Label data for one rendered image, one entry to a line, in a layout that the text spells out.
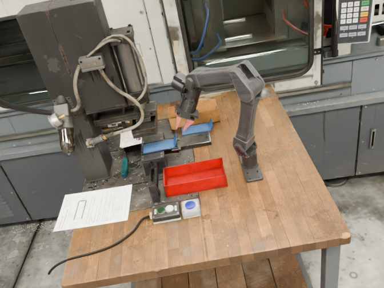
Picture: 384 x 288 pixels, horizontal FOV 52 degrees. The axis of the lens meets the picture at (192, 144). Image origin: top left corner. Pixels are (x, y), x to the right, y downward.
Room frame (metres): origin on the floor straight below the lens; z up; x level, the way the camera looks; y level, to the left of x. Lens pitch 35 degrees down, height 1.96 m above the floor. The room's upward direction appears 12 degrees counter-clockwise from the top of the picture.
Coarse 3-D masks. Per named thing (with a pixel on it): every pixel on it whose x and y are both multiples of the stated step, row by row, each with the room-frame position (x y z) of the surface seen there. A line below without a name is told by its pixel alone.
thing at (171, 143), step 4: (176, 136) 1.44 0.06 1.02; (168, 140) 1.46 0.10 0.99; (172, 140) 1.45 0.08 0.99; (176, 140) 1.40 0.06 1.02; (148, 144) 1.46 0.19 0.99; (152, 144) 1.45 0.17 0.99; (156, 144) 1.44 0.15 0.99; (160, 144) 1.44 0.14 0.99; (164, 144) 1.43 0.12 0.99; (168, 144) 1.42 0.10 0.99; (172, 144) 1.42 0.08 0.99; (144, 148) 1.43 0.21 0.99; (148, 148) 1.42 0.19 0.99; (152, 148) 1.42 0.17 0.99; (156, 148) 1.41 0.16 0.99; (160, 148) 1.40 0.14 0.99; (164, 148) 1.40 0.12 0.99; (144, 152) 1.40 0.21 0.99
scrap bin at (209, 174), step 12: (168, 168) 1.30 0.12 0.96; (180, 168) 1.30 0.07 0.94; (192, 168) 1.30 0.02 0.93; (204, 168) 1.30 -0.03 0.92; (216, 168) 1.29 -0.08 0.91; (168, 180) 1.29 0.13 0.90; (180, 180) 1.27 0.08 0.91; (192, 180) 1.25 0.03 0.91; (204, 180) 1.18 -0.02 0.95; (216, 180) 1.18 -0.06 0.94; (168, 192) 1.19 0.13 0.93; (180, 192) 1.19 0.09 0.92; (192, 192) 1.18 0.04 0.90
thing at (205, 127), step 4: (200, 124) 1.64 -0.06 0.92; (204, 124) 1.63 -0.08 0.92; (208, 124) 1.62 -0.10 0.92; (212, 124) 1.57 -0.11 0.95; (188, 128) 1.62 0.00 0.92; (196, 128) 1.61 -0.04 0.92; (200, 128) 1.60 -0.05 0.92; (204, 128) 1.59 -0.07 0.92; (208, 128) 1.59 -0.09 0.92; (184, 132) 1.60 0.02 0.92; (188, 132) 1.59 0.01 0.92; (192, 132) 1.58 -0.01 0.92; (196, 132) 1.57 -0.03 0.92; (200, 132) 1.57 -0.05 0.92
